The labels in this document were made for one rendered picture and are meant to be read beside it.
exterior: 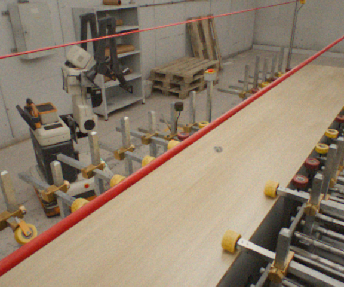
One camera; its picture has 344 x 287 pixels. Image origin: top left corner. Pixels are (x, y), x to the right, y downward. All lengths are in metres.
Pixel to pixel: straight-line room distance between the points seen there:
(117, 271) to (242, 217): 0.62
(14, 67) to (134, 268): 3.58
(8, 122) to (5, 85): 0.46
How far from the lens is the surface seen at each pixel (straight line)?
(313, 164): 2.10
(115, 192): 0.25
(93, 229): 1.55
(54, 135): 2.82
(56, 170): 1.70
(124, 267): 1.36
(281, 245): 1.23
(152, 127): 2.17
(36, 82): 4.73
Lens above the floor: 1.89
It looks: 27 degrees down
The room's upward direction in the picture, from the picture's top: 1 degrees counter-clockwise
